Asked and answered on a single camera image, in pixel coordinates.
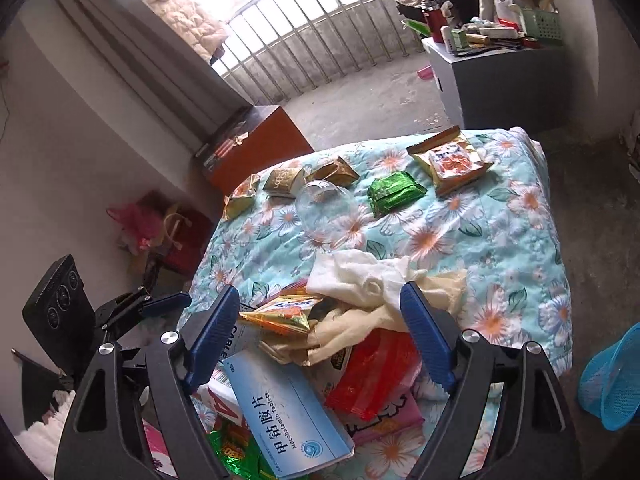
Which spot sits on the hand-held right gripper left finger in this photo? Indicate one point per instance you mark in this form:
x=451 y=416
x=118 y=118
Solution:
x=212 y=332

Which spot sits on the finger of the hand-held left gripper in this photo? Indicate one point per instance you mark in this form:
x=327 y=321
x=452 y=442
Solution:
x=167 y=305

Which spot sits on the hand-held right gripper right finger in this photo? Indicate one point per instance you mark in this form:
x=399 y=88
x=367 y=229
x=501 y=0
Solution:
x=425 y=340

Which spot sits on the orange yellow snack wrapper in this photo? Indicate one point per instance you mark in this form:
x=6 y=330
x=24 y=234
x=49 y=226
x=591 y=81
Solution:
x=280 y=317

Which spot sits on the red plastic packet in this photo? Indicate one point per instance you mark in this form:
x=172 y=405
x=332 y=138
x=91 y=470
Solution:
x=370 y=385

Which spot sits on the red white small box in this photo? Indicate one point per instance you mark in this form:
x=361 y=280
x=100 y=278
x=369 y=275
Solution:
x=225 y=405

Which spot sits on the pink packet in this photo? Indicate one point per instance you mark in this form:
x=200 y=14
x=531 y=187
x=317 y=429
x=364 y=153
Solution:
x=395 y=415

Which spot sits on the white cloth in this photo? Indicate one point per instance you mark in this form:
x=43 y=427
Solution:
x=350 y=275

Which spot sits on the blue white medicine box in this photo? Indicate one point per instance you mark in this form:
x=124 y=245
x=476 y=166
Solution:
x=285 y=410

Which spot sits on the green snack bag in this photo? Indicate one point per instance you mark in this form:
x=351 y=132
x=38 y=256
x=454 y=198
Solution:
x=235 y=455

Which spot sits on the blue plastic wastebasket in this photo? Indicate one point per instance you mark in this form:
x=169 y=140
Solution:
x=615 y=385

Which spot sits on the red gift bag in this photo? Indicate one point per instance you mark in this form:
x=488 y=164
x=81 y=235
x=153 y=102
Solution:
x=192 y=240

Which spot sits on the pink plastic bag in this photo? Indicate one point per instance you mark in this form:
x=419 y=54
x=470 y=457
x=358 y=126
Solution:
x=135 y=215

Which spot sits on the floral quilted blanket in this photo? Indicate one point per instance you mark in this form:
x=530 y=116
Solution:
x=500 y=260

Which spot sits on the orange gold snack wrapper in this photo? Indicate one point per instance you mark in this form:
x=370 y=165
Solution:
x=240 y=197

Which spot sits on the green foil snack wrapper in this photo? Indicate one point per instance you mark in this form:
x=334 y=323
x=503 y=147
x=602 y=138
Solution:
x=395 y=192

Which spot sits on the gold boxy snack wrapper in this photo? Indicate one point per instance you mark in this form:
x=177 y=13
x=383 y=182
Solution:
x=282 y=182

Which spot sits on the orange white snack packet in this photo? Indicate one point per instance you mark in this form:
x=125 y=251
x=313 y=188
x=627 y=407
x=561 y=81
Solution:
x=455 y=165

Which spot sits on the orange cardboard box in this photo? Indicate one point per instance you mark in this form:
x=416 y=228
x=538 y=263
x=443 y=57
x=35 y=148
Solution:
x=270 y=145

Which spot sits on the gold crumpled snack wrapper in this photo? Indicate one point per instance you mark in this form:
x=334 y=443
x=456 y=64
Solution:
x=335 y=172

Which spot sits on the beige window curtain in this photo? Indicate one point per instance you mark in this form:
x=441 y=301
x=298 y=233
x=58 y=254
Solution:
x=150 y=60

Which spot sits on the grey cabinet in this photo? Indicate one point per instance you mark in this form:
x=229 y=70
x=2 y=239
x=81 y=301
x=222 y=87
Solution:
x=500 y=85

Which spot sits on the small pink object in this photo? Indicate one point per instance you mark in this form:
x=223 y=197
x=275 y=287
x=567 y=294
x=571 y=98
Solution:
x=426 y=74

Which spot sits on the pale puffy jacket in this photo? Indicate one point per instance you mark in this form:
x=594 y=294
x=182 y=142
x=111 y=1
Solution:
x=185 y=15

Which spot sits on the small green white box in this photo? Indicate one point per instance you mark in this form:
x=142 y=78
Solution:
x=458 y=40

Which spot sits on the metal window railing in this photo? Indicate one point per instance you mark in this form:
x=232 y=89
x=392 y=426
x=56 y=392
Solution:
x=320 y=30

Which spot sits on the white lotion bottle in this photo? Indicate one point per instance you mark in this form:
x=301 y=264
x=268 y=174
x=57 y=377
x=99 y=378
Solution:
x=446 y=25

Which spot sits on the red thermos flask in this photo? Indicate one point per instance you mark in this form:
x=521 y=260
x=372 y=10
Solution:
x=432 y=22

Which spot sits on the green plastic basket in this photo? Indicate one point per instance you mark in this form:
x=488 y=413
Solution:
x=542 y=25

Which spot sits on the white plastic bag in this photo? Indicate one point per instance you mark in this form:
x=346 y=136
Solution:
x=507 y=2

